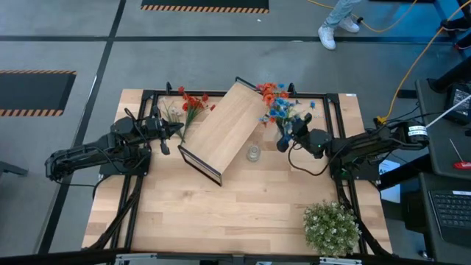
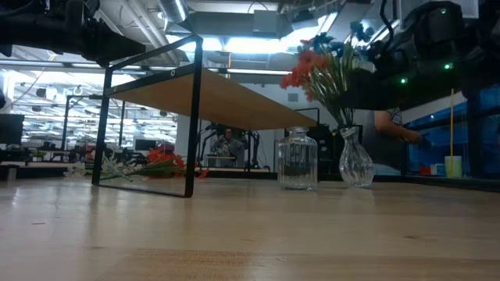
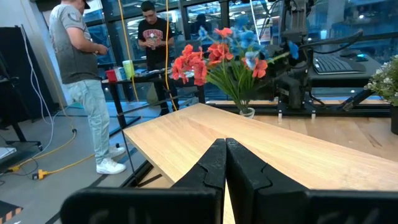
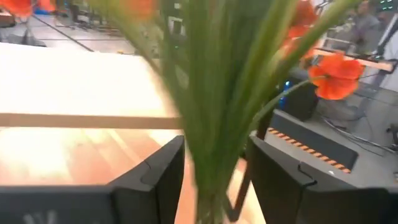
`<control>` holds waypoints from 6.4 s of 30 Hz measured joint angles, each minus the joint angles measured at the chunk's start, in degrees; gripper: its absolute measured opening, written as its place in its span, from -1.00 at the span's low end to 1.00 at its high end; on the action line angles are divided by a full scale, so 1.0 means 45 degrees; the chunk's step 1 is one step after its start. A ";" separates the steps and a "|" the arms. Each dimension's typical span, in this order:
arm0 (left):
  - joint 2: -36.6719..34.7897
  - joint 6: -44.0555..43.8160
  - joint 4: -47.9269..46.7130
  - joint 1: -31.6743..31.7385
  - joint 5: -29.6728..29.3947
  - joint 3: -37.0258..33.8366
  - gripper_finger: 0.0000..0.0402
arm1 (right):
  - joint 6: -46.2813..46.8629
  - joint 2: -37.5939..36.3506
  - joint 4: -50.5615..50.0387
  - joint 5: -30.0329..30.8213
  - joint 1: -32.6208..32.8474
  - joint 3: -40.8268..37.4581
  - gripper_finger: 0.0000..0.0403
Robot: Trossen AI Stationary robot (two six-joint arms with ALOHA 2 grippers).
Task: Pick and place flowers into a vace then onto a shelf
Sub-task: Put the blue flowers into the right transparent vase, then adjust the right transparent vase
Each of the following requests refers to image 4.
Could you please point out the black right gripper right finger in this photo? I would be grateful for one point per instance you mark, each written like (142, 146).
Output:
(280, 193)

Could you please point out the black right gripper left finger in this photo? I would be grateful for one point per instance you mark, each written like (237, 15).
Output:
(155, 193)

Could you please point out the wide ribbed glass jar vase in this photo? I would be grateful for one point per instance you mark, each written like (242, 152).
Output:
(208, 213)

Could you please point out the orange artificial flower bunch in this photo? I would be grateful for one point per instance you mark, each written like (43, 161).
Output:
(217, 109)

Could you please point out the black orange-striped floor mat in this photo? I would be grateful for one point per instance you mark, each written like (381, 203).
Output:
(311, 140)

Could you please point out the black computer tower blue light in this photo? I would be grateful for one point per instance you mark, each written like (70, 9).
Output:
(301, 99)

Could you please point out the wooden background table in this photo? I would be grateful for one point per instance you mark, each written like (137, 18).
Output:
(348, 58)

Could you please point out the person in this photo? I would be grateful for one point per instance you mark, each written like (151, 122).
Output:
(365, 25)

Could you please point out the wooden shelf with black frame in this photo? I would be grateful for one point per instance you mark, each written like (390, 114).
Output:
(77, 81)

